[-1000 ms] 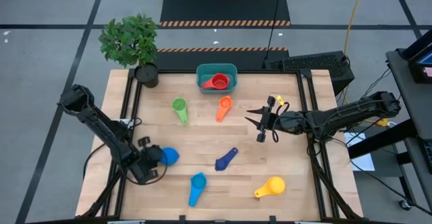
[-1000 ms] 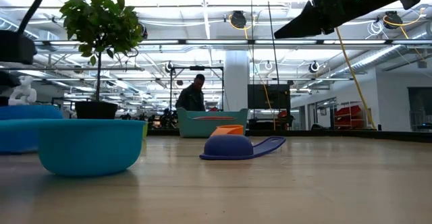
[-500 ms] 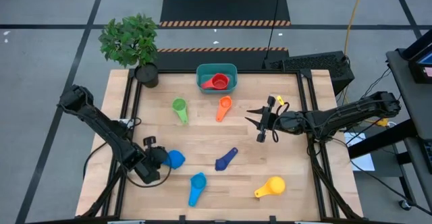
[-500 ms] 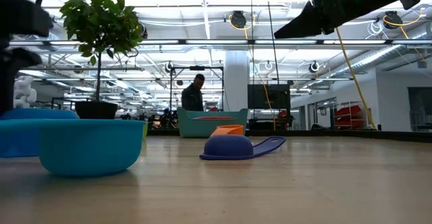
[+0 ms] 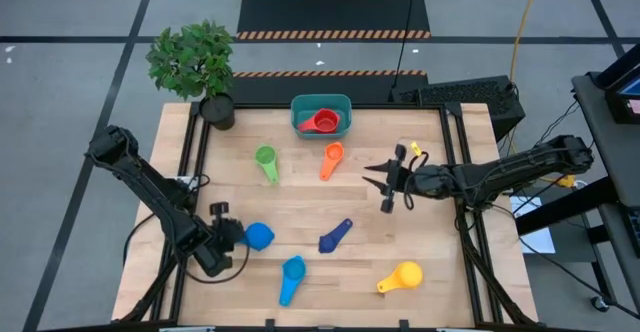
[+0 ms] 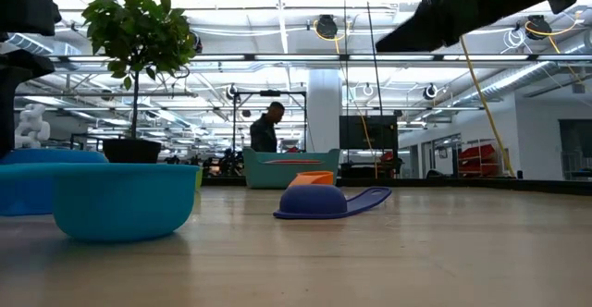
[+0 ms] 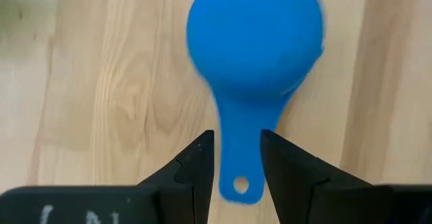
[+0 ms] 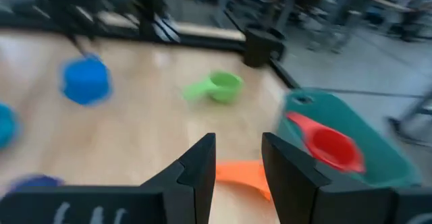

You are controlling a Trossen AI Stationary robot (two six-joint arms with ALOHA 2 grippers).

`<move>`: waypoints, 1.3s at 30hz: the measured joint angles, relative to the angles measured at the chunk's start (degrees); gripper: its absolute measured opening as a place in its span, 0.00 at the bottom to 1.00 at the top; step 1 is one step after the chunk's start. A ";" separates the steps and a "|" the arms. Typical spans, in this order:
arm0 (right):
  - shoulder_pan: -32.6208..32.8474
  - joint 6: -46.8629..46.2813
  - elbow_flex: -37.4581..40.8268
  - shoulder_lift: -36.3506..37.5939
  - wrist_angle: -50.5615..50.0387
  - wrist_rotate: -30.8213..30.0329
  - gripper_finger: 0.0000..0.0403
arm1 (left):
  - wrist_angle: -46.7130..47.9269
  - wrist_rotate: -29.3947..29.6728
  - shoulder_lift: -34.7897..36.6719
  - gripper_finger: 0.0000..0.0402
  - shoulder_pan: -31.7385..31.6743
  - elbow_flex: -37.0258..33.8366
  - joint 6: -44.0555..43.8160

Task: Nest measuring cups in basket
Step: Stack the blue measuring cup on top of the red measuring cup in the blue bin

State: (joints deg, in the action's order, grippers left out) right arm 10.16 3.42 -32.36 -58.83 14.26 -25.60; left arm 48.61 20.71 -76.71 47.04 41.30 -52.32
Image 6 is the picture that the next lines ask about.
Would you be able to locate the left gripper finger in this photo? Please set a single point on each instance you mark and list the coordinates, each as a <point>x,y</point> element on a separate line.
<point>7,117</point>

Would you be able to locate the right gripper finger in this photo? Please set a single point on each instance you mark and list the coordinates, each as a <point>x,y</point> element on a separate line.
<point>421,32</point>

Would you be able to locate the medium blue measuring cup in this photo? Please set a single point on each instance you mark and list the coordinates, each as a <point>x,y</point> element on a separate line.
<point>25,196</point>

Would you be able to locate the light blue measuring cup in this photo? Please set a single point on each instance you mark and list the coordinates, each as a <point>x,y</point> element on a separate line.
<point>125,205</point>

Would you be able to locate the orange measuring cup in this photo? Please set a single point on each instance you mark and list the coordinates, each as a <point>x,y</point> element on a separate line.
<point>310,178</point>

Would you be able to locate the navy measuring cup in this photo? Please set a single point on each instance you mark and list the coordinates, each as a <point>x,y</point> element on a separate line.
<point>314,203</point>

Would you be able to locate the teal plastic basket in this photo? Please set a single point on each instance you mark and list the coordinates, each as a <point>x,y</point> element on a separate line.
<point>268,175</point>

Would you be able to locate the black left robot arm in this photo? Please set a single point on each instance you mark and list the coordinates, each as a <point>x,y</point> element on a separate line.
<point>23,11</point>

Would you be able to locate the white robot figure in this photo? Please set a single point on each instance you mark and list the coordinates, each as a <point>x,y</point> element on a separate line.
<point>31,126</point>

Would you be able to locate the black monitor screen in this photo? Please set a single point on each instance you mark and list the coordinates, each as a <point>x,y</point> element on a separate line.
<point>367,133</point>

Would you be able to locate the green artificial plant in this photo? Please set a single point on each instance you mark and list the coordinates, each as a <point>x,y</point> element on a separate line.
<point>139,29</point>

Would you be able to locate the black plant pot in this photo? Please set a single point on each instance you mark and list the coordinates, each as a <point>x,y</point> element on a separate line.
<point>131,152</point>

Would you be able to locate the red storage bin shelf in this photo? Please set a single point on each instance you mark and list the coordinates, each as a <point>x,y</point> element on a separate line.
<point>476,152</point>

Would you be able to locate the person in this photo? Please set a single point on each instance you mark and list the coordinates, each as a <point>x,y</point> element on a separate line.
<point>263,136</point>

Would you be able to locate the black aluminium table frame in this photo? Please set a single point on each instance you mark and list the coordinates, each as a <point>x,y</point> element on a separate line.
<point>462,183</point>

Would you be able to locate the black metal frame rig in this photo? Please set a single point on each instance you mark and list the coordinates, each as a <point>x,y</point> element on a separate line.
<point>270,93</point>

